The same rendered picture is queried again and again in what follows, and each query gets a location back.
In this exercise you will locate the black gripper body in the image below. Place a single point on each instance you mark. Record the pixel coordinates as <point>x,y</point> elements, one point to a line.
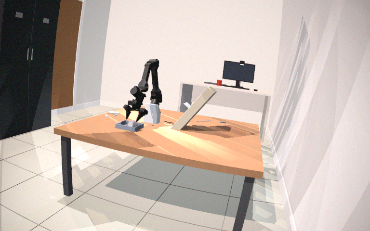
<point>143,110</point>

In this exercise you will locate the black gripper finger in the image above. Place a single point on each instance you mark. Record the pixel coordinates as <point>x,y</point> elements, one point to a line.
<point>140,115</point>
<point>127,113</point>

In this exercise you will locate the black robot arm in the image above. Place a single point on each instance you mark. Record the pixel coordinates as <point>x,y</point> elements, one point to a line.
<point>137,91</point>

